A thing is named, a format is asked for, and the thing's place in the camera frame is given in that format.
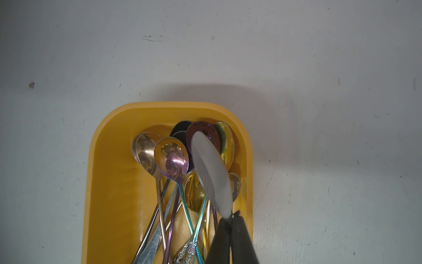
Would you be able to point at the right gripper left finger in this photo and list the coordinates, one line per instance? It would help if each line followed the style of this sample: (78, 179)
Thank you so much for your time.
(219, 252)

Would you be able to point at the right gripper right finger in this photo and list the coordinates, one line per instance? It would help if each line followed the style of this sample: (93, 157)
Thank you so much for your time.
(241, 244)

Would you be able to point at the small silver spoon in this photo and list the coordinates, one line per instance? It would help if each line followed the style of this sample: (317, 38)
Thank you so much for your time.
(212, 174)

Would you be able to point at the teal handled iridescent spoon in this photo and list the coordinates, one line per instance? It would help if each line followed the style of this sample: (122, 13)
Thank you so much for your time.
(173, 161)

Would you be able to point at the yellow plastic storage box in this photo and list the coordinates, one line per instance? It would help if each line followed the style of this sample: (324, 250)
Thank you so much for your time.
(121, 196)

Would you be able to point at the copper handled spoon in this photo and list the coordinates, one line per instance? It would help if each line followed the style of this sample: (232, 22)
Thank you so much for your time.
(143, 149)

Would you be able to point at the purple spoon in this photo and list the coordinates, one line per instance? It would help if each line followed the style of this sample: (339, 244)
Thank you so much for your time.
(183, 251)

